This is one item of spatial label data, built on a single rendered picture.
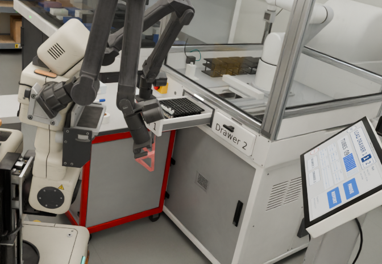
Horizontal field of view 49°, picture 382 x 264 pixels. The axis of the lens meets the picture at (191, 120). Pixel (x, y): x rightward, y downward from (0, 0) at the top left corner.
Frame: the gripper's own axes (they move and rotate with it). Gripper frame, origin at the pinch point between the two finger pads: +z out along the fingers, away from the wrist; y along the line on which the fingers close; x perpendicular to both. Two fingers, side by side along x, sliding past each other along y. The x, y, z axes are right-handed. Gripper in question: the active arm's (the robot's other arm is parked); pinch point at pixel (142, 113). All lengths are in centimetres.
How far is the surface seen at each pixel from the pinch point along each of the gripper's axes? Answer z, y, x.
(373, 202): -22, 10, -115
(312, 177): -10, 22, -87
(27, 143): 90, -15, 144
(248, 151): 7, 35, -42
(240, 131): -0.2, 35.1, -34.3
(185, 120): 2.6, 19.4, -9.6
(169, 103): 1.0, 21.0, 7.4
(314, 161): -11, 31, -80
